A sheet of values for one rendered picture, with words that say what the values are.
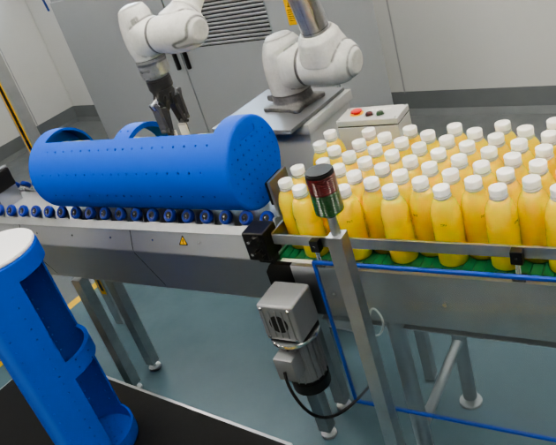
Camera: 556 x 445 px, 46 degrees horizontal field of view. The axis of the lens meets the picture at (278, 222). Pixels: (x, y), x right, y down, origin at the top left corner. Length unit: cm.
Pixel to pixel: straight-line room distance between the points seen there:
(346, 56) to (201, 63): 190
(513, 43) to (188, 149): 296
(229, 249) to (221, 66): 213
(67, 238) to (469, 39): 301
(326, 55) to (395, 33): 252
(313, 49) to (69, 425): 153
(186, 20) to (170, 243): 74
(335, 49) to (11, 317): 136
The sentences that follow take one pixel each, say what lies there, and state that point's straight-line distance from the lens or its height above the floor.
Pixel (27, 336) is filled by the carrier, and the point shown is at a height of 78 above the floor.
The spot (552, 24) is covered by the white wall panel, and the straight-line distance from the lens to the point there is 440.
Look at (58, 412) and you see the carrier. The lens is 240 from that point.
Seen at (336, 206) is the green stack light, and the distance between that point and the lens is 138.
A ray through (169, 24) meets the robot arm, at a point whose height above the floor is 154.
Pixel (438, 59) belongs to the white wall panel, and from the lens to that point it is 471.
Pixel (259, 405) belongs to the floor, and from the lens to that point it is 272.
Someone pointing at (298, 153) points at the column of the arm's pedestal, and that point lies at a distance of 246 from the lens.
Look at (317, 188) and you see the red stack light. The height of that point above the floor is 123.
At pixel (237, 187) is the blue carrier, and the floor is 107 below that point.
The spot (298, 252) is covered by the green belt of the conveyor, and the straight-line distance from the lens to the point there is 180.
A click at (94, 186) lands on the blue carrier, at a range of 221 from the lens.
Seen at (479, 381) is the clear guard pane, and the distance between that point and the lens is 172.
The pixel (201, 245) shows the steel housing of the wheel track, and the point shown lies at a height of 87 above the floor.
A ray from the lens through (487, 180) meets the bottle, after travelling 159.
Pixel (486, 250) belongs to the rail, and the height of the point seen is 97.
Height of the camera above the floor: 183
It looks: 28 degrees down
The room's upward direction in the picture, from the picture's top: 18 degrees counter-clockwise
